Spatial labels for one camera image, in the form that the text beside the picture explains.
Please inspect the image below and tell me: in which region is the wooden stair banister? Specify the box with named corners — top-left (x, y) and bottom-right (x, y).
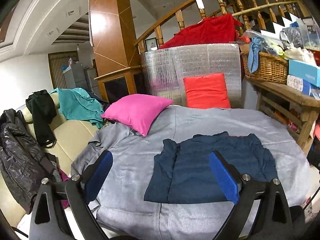
top-left (134, 0), bottom-right (308, 53)

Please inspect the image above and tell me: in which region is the red cloth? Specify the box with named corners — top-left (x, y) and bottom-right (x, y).
top-left (159, 14), bottom-right (243, 50)

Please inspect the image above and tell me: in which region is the wicker basket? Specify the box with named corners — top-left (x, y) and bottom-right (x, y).
top-left (240, 51), bottom-right (289, 85)

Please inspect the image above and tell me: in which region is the grey bed sheet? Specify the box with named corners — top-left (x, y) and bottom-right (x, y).
top-left (70, 105), bottom-right (313, 240)

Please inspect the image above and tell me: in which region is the magenta cloth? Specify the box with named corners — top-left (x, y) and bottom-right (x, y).
top-left (59, 169), bottom-right (72, 209)

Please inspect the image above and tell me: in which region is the black shiny jacket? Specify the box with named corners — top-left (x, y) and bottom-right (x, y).
top-left (0, 109), bottom-right (62, 214)

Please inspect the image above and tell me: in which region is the pink pillow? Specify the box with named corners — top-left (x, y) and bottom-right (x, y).
top-left (101, 94), bottom-right (174, 137)

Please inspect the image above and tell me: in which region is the black cable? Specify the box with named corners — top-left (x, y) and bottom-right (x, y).
top-left (301, 186), bottom-right (320, 209)

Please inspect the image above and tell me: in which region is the navy blue padded jacket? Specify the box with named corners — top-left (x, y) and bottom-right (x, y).
top-left (144, 131), bottom-right (279, 204)

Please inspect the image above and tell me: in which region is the red-orange pillow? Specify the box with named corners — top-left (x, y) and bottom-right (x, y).
top-left (183, 73), bottom-right (232, 109)

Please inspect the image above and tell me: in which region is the white patterned box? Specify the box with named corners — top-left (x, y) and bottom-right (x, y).
top-left (286, 74), bottom-right (312, 95)

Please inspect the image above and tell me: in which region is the white refrigerator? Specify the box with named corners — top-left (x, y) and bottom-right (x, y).
top-left (84, 67), bottom-right (99, 97)

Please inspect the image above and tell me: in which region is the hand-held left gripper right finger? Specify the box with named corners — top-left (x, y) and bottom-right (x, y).
top-left (208, 150), bottom-right (293, 240)

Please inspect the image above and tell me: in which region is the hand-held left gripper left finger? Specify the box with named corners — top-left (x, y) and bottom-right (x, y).
top-left (29, 150), bottom-right (114, 240)

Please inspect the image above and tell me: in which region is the black garment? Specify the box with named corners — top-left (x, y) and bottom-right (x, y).
top-left (26, 89), bottom-right (57, 148)

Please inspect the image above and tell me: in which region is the clear plastic box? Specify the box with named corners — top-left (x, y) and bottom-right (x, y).
top-left (299, 17), bottom-right (320, 47)

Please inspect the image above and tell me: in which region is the small picture frame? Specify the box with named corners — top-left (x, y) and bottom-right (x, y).
top-left (144, 37), bottom-right (158, 52)

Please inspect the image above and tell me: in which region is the silver foil insulation mat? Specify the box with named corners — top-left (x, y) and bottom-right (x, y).
top-left (140, 43), bottom-right (242, 109)

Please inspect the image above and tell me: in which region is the wooden cabinet with glass panels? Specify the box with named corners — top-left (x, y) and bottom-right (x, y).
top-left (94, 66), bottom-right (147, 103)

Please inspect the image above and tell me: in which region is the wooden side table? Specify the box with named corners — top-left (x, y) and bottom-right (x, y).
top-left (246, 76), bottom-right (320, 155)

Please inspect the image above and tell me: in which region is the teal garment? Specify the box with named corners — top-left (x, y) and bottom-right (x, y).
top-left (50, 87), bottom-right (104, 129)

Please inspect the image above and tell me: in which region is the grey refrigerator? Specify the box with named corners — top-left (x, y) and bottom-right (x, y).
top-left (63, 62), bottom-right (85, 88)

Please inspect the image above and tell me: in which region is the light blue cloth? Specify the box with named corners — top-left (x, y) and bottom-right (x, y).
top-left (247, 37), bottom-right (263, 73)

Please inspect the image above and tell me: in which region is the white plastic bag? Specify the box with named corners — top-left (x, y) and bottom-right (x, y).
top-left (284, 47), bottom-right (317, 64)

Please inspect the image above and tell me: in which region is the grey plastic bag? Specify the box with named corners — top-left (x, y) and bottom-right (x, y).
top-left (279, 27), bottom-right (302, 49)

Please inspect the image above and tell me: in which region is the cream leather sofa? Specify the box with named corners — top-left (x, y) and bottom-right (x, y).
top-left (0, 94), bottom-right (102, 228)

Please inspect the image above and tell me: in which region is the brown striped curtain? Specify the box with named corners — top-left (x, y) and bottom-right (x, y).
top-left (48, 51), bottom-right (79, 89)

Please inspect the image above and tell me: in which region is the blue cardboard box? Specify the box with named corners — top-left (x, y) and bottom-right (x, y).
top-left (288, 59), bottom-right (320, 88)

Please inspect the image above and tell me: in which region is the brown tiled pillar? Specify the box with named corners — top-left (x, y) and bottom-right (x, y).
top-left (89, 0), bottom-right (140, 77)

